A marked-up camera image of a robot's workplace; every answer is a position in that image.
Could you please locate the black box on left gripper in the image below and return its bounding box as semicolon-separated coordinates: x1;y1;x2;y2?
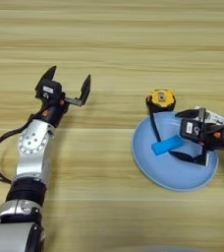
34;79;63;101

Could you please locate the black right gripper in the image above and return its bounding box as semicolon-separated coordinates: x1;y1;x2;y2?
168;107;224;166

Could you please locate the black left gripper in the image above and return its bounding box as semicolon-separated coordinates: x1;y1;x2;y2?
34;65;92;129

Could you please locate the yellow black tape measure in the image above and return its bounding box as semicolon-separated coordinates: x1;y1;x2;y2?
145;88;177;144

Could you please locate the light blue round plate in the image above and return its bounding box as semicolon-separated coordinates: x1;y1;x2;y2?
131;111;220;192

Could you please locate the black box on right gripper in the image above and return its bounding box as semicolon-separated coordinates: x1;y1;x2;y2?
179;118;205;143

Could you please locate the small blue rectangular block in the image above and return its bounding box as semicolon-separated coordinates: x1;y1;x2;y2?
150;134;186;157

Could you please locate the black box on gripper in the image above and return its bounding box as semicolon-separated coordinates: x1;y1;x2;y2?
179;118;205;143
34;79;63;101

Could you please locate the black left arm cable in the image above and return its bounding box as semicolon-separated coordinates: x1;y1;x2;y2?
0;126;33;185

